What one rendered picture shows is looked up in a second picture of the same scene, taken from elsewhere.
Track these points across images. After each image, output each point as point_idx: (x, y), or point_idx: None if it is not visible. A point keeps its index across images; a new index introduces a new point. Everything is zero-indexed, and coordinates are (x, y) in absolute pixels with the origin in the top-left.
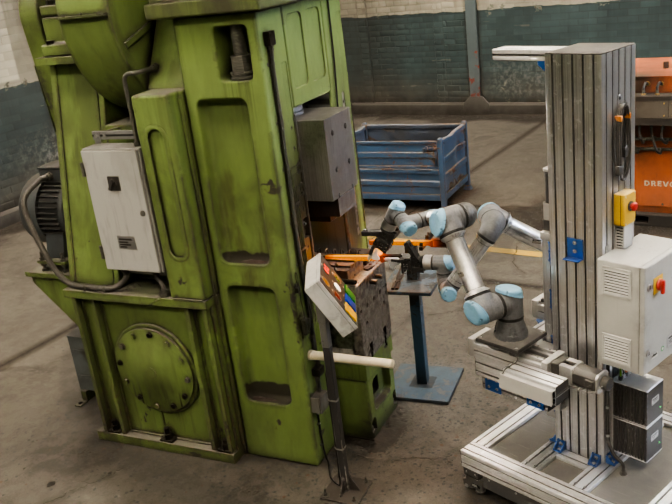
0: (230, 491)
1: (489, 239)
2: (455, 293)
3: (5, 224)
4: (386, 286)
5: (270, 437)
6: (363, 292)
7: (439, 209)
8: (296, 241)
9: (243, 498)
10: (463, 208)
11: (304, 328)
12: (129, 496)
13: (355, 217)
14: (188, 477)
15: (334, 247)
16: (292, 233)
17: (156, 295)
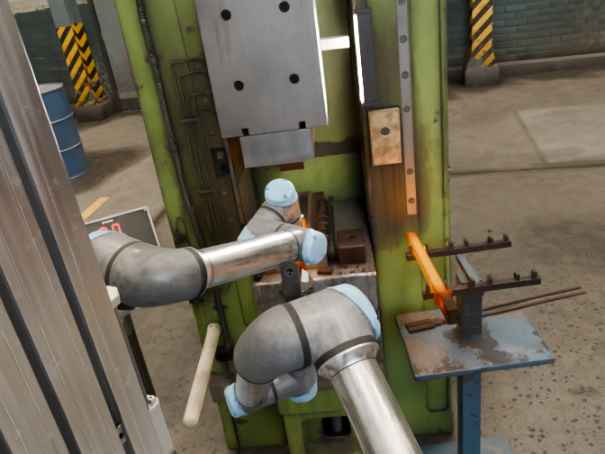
0: (174, 395)
1: (235, 366)
2: (230, 408)
3: (541, 70)
4: (377, 315)
5: None
6: (278, 299)
7: (98, 232)
8: (177, 176)
9: (162, 411)
10: (112, 259)
11: None
12: (162, 333)
13: (403, 185)
14: (194, 355)
15: (369, 215)
16: (173, 161)
17: None
